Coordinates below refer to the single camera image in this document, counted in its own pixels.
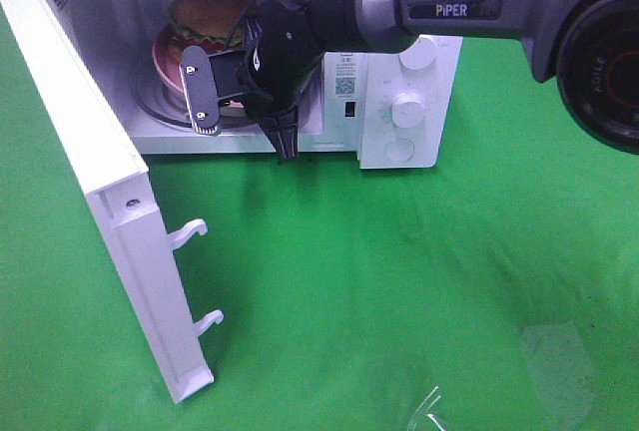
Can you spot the pink round plate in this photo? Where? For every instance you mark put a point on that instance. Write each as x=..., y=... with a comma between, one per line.
x=167, y=51

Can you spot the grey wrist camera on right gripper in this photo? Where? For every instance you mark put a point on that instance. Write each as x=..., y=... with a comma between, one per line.
x=200, y=90

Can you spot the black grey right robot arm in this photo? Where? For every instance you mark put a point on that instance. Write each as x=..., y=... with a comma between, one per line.
x=590, y=47

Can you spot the burger with lettuce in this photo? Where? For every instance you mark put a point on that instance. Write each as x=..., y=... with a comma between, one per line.
x=204, y=23

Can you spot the upper white microwave knob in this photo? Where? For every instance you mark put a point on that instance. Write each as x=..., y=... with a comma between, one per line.
x=419, y=55

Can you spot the round door release button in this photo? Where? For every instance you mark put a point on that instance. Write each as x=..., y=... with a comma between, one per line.
x=399, y=150

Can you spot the white microwave door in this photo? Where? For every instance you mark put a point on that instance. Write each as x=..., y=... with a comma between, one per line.
x=114, y=180

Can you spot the white warning label sticker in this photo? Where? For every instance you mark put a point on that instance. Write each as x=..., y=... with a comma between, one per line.
x=345, y=74

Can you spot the white microwave oven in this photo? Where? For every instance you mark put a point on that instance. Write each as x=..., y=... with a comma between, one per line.
x=114, y=39

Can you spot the white microwave knob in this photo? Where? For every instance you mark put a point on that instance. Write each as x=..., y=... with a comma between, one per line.
x=407, y=110
x=419, y=55

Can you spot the clear tape patch on table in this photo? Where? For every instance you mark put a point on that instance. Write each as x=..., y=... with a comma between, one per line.
x=426, y=417

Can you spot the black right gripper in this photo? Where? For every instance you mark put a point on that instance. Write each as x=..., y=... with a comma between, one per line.
x=268, y=72

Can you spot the lower white microwave knob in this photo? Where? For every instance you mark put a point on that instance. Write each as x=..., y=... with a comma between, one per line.
x=407, y=110

